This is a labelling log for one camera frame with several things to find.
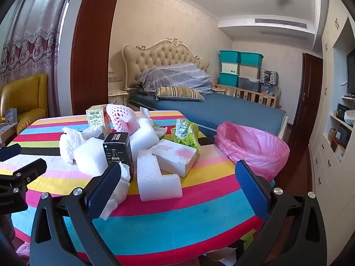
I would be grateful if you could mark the flat white box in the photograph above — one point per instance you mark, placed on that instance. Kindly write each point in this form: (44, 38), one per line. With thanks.
(8, 133)

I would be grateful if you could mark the L-shaped white foam piece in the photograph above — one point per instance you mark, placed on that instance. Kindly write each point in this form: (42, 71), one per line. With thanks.
(155, 185)

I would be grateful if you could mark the dark red door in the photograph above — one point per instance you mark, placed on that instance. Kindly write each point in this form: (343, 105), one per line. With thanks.
(305, 97)

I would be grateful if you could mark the pink lace curtain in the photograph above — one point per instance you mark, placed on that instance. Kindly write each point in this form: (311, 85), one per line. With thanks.
(27, 47)

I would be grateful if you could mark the teal plastic storage box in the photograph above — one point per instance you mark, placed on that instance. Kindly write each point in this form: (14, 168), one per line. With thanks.
(228, 79)
(251, 58)
(229, 56)

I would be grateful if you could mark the yellow leather armchair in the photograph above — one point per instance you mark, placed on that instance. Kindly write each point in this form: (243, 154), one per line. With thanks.
(27, 97)

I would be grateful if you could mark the cream storage box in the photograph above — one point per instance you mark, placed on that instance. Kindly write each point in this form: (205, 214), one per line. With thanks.
(230, 68)

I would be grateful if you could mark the trash bin with pink liner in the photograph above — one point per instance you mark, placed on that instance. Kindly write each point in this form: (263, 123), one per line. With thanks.
(249, 149)

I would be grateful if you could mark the black cardboard box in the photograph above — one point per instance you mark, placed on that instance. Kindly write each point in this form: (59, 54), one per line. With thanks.
(116, 149)

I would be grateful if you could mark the white foam block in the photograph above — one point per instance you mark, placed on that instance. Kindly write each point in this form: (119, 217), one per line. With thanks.
(88, 158)

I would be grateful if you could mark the yellow-green plastic bag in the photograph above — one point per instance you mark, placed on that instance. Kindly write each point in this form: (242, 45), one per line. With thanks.
(183, 133)

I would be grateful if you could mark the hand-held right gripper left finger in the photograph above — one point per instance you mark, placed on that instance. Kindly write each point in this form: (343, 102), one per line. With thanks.
(102, 191)

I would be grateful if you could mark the white built-in wardrobe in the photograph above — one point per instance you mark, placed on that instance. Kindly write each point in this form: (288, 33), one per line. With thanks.
(324, 158)

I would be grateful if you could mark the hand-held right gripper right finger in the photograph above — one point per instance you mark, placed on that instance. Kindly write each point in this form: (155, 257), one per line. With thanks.
(252, 188)

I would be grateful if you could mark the grey-blue duvet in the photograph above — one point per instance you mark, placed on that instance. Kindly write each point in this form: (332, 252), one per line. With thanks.
(177, 77)

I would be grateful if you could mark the beige storage box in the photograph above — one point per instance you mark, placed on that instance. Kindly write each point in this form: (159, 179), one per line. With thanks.
(249, 71)

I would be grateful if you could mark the white foam sheet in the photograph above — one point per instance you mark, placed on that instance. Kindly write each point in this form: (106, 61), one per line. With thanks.
(141, 138)

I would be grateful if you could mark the black shelf box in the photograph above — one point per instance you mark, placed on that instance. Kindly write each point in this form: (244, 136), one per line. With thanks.
(341, 135)

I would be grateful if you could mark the colourful printed box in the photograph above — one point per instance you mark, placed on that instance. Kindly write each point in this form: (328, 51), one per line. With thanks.
(11, 115)

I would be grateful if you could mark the beige medicine box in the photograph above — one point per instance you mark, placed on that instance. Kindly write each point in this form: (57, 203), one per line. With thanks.
(95, 119)

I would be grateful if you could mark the clear grey storage box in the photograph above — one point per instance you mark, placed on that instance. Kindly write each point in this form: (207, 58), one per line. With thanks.
(249, 84)

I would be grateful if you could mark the person's pink quilted clothing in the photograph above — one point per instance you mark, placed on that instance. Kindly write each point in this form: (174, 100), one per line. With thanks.
(23, 253)

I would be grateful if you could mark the wall switch panel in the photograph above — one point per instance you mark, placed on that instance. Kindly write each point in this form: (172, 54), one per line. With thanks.
(115, 78)

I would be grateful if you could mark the striped pillow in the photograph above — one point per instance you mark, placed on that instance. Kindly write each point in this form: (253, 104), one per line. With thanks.
(180, 93)

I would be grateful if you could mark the white box with pink print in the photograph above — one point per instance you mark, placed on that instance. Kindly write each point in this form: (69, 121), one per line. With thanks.
(174, 158)

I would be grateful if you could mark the black-white checkered bag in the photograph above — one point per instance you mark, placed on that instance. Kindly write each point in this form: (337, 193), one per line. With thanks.
(269, 76)

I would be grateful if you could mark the colourful striped tablecloth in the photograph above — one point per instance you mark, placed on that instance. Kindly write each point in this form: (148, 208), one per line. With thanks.
(208, 207)

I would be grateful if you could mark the black wall television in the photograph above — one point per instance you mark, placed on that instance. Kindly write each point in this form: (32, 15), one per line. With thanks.
(351, 72)

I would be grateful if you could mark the ceiling air vent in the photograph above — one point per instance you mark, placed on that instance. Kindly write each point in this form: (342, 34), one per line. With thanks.
(280, 23)

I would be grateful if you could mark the red-brown wooden door frame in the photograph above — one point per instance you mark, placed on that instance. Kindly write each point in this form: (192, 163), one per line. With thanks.
(94, 47)

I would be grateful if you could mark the green white cloth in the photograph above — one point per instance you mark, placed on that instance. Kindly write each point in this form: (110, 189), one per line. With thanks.
(160, 131)

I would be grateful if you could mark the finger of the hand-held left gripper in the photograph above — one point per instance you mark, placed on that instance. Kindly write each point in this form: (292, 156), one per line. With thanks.
(27, 170)
(9, 152)

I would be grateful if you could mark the beige tufted bed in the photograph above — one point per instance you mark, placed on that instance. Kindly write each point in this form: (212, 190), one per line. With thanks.
(235, 116)

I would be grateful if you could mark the cream nightstand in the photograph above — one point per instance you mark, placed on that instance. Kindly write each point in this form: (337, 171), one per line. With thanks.
(116, 98)
(219, 91)

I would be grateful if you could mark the pink foam fruit net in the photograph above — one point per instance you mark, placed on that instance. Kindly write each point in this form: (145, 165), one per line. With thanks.
(119, 116)

